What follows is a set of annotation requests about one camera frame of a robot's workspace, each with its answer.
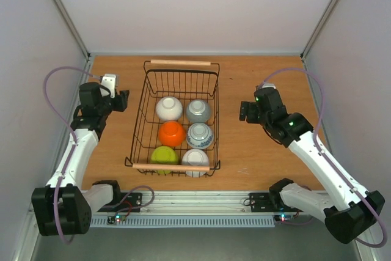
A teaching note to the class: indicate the grey dotted bowl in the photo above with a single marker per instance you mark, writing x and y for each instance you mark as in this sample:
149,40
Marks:
198,111

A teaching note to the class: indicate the left small circuit board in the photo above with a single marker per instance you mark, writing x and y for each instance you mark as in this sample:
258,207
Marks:
117,219

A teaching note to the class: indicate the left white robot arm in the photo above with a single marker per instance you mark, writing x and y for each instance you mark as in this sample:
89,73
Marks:
60,207

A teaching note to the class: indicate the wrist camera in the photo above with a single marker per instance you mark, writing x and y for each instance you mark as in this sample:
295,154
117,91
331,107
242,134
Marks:
266,85
109,83

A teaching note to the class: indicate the right small circuit board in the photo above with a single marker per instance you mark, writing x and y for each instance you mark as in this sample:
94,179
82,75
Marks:
283,217

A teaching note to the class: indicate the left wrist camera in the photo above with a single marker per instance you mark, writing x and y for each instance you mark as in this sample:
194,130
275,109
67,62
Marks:
109,83

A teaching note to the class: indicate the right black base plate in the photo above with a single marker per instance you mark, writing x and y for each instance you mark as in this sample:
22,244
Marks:
261,203

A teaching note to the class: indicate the black wire dish rack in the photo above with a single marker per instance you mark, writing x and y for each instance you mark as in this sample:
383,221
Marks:
186,81

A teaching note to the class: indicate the aluminium mounting rail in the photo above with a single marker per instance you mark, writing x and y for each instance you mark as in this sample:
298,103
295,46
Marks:
183,202

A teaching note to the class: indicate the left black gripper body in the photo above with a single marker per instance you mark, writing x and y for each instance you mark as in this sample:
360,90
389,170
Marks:
105,109

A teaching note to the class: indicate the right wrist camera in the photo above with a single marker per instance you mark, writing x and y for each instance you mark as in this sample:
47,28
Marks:
266,85

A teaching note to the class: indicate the small white bowl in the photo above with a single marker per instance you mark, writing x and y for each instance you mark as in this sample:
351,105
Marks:
195,157

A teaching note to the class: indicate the white bowl orange outside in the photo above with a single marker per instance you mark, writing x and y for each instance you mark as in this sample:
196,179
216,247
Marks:
171,134

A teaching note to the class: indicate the blue floral white bowl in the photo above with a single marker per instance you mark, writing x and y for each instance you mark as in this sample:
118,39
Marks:
199,136

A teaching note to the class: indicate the grey slotted cable duct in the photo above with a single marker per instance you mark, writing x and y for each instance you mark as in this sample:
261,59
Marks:
200,221

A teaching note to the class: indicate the small circuit board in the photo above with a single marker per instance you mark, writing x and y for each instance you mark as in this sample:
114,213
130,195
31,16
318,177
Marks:
283,217
117,219

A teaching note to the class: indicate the white ribbed bowl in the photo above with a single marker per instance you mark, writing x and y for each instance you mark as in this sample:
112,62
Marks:
169,108

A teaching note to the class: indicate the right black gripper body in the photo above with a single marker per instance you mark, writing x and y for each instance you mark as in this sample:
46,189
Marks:
245,112

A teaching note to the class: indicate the green plastic bowl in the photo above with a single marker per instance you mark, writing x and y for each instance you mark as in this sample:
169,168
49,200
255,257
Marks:
164,155

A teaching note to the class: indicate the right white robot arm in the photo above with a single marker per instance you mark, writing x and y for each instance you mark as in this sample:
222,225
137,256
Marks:
348,209

